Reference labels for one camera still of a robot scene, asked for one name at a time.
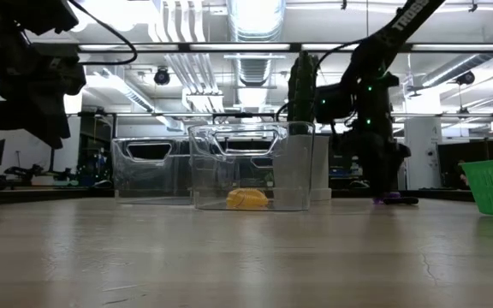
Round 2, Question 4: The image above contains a white square pillar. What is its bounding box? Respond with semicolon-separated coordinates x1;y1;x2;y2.
403;92;443;191

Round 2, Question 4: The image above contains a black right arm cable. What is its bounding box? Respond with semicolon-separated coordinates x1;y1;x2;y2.
314;38;361;74

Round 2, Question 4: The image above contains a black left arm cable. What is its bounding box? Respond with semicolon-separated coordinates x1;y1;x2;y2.
68;0;139;67

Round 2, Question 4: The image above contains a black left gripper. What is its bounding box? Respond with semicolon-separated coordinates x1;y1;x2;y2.
0;59;87;151

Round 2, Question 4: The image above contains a silver ceiling air duct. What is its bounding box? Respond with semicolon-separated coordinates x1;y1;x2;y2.
227;0;288;86

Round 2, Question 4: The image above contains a black spring keychain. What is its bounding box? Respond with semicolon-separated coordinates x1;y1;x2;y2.
383;195;419;205

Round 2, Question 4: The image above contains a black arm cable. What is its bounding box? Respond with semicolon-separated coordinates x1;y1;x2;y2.
68;0;139;67
314;38;361;74

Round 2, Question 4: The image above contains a black ceiling spot lamp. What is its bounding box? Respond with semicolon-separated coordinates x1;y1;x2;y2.
153;68;171;86
455;70;477;86

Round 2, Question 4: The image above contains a purple spring keychain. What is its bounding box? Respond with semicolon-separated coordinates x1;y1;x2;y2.
372;192;401;205

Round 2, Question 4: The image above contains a green cactus plant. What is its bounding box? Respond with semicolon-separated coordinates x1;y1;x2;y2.
287;50;321;136

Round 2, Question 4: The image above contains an orange ring piece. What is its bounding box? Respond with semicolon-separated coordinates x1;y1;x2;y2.
225;187;270;210

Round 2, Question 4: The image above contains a white hexagonal plant pot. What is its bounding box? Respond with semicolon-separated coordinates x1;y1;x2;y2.
271;135;332;201

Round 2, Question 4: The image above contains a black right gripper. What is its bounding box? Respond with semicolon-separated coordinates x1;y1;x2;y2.
342;121;413;201

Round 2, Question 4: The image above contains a clear plastic storage bin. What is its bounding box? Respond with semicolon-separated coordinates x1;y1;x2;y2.
187;121;316;212
111;136;194;206

